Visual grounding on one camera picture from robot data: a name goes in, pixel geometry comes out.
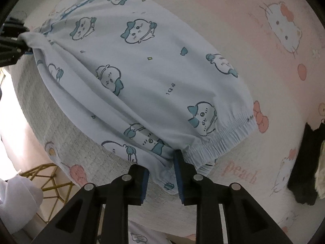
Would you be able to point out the pink cat print blanket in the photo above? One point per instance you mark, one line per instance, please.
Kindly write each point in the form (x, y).
(266, 68)

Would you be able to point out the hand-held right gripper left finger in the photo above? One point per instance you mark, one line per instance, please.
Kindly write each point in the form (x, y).
(144, 185)

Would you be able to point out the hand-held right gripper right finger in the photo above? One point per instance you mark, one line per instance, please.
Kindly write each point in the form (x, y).
(179, 180)

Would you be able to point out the cream folded cloth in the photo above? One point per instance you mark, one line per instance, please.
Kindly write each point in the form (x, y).
(320, 181)

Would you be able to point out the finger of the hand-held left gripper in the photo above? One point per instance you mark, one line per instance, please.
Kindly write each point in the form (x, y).
(11, 53)
(11, 26)

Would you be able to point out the black garment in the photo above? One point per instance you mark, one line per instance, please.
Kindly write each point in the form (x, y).
(303, 170)

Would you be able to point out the person's printed clothing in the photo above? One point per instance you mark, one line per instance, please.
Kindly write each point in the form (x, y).
(142, 236)

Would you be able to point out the light blue printed pants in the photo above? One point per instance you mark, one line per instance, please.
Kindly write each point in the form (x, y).
(139, 68)

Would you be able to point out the person's white clothing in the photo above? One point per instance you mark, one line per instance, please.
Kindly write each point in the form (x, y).
(17, 203)

